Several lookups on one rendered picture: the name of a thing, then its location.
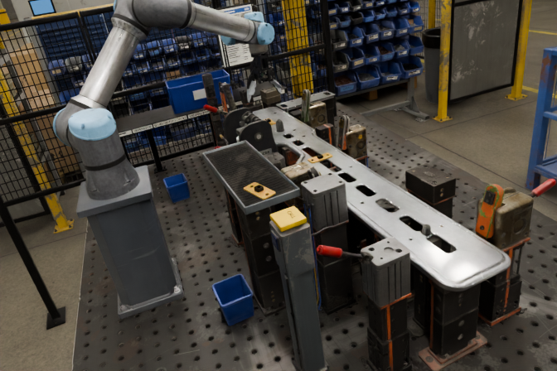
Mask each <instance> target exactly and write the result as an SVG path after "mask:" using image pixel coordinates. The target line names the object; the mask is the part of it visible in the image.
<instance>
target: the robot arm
mask: <svg viewBox="0 0 557 371"><path fill-rule="evenodd" d="M244 17H245V18H243V17H237V16H235V15H232V14H229V13H226V12H222V11H218V10H215V9H213V8H209V7H205V6H202V5H199V4H196V3H193V2H191V0H114V15H113V16H112V18H111V22H112V23H113V28H112V30H111V32H110V33H109V36H108V38H107V40H106V42H105V43H104V46H103V48H102V50H101V52H100V53H99V56H98V58H97V60H96V62H95V63H94V66H93V68H92V69H91V71H90V73H89V75H88V77H87V79H86V81H85V83H84V85H83V87H82V89H81V91H80V93H79V95H77V96H75V97H72V98H70V101H69V103H68V104H67V105H66V107H65V108H63V109H62V110H61V111H59V112H58V113H57V114H56V116H55V118H54V121H53V129H54V132H55V135H56V136H57V137H58V138H59V139H60V140H61V141H62V142H63V143H64V144H65V145H67V146H69V147H73V148H74V149H76V150H77V151H79V153H80V157H81V159H82V162H83V164H84V166H85V170H86V190H87V193H88V196H89V197H90V198H91V199H93V200H109V199H113V198H116V197H119V196H121V195H125V194H127V193H129V192H130V191H131V190H133V189H134V188H136V187H137V186H138V184H139V182H140V178H139V175H138V173H137V171H136V170H135V169H134V167H133V166H132V164H131V163H130V162H129V161H128V159H127V157H126V155H125V152H124V148H123V145H122V143H121V140H120V136H119V132H118V129H117V127H116V122H115V120H114V118H113V115H112V113H111V112H110V111H108V110H106V107H107V105H108V103H109V101H110V99H111V97H112V95H113V93H114V91H115V89H116V87H117V85H118V83H119V81H120V79H121V77H122V75H123V73H124V71H125V69H126V67H127V65H128V63H129V61H130V59H131V57H132V55H133V53H134V51H135V49H136V47H137V45H138V43H139V42H140V41H142V40H145V39H147V37H148V34H149V32H150V31H151V29H152V27H175V28H179V29H184V28H186V27H190V28H193V29H197V30H200V31H206V32H209V33H213V34H216V35H220V38H221V40H222V41H223V42H224V44H226V45H227V46H232V45H234V44H249V52H250V54H251V57H253V58H254V59H253V60H252V62H251V64H250V66H249V69H250V72H251V73H250V75H249V78H248V79H247V99H248V102H250V100H251V95H254V92H255V89H254V88H255V87H256V81H254V79H256V80H257V81H258V83H259V84H261V83H263V82H267V81H268V82H269V83H271V84H273V86H274V87H275V88H276V90H277V91H278V92H279V93H280V94H281V93H282V91H281V88H282V86H281V85H280V84H279V82H278V81H277V79H276V75H275V72H274V67H272V66H270V65H269V63H268V57H269V53H268V44H270V43H271V42H272V41H273V39H274V28H273V27H272V26H271V25H270V24H269V23H265V22H264V17H263V13H262V12H249V13H246V14H245V15H244Z"/></svg>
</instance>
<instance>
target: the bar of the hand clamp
mask: <svg viewBox="0 0 557 371"><path fill-rule="evenodd" d="M230 86H231V87H233V88H234V87H235V83H234V81H232V80H231V82H230V84H227V83H226V82H225V83H222V84H221V87H220V88H219V90H223V91H224V94H225V98H226V100H227V103H228V105H229V107H230V111H232V110H236V109H237V108H236V105H235V101H234V99H233V96H232V93H231V92H230Z"/></svg>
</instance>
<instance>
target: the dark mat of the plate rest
mask: <svg viewBox="0 0 557 371"><path fill-rule="evenodd" d="M206 157H207V158H208V159H209V160H210V162H211V163H212V165H213V166H214V167H215V168H216V170H218V172H219V173H220V174H221V176H222V177H223V178H224V180H225V181H226V183H227V184H228V185H229V186H230V188H231V189H232V190H233V191H234V192H235V194H236V195H237V196H238V198H239V199H240V200H241V202H242V203H243V204H244V206H245V207H246V206H249V205H253V204H256V203H259V202H261V201H263V200H262V199H260V198H259V197H257V196H255V195H252V194H250V193H249V192H248V191H246V190H244V187H246V186H248V185H250V184H252V183H254V182H256V183H258V184H260V185H262V186H265V187H267V188H269V189H270V190H273V191H275V193H276V194H275V195H273V196H271V197H269V198H268V199H270V198H273V197H275V196H278V195H281V194H284V193H287V192H289V191H292V190H296V189H295V188H294V187H293V186H292V185H291V184H290V183H289V182H287V181H286V180H285V179H284V178H283V177H282V176H281V175H280V174H279V173H278V172H276V170H275V169H273V167H271V165H270V164H268V163H267V162H266V161H265V160H264V159H263V158H262V157H261V156H260V155H258V154H257V153H256V152H255V151H254V150H253V149H252V148H251V147H249V146H248V145H247V144H246V143H242V144H239V145H236V146H233V147H228V148H226V149H222V150H219V151H217V152H212V153H209V154H206ZM266 200H267V199H266Z"/></svg>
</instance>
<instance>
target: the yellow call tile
mask: <svg viewBox="0 0 557 371"><path fill-rule="evenodd" d="M270 218H271V220H272V221H273V222H274V223H275V225H276V226H277V227H278V228H279V229H280V231H281V232H283V231H285V230H287V229H291V228H293V227H296V226H299V225H300V224H304V223H307V218H306V217H305V216H304V215H303V214H302V213H301V212H300V211H299V210H298V209H297V208H296V207H295V206H292V207H289V208H287V209H284V210H280V211H278V212H275V213H273V214H271V215H270Z"/></svg>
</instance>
